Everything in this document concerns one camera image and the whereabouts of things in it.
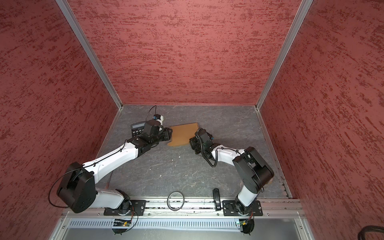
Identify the brown cardboard box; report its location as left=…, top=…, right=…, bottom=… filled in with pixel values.
left=168, top=123, right=199, bottom=147

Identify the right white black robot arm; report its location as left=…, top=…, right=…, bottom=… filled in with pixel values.
left=189, top=128, right=275, bottom=216

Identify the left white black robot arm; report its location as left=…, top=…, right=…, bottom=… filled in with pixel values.
left=57, top=120, right=173, bottom=216

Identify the black desk calculator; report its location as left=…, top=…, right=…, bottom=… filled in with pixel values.
left=131, top=122, right=145, bottom=137

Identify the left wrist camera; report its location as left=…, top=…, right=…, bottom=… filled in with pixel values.
left=153, top=114, right=164, bottom=125

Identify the black rubber ring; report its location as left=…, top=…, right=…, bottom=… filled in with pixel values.
left=166, top=190, right=185, bottom=212

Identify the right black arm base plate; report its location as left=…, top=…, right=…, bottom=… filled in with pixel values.
left=222, top=200, right=263, bottom=217

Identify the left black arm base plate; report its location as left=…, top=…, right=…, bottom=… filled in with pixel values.
left=104, top=200, right=147, bottom=217

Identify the white perforated cable duct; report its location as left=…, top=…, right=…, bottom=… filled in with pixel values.
left=68, top=218, right=240, bottom=232

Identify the aluminium front rail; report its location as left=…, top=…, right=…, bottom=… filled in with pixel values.
left=60, top=197, right=307, bottom=220

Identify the black cable bottom right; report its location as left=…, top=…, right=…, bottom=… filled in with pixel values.
left=357, top=224, right=384, bottom=240

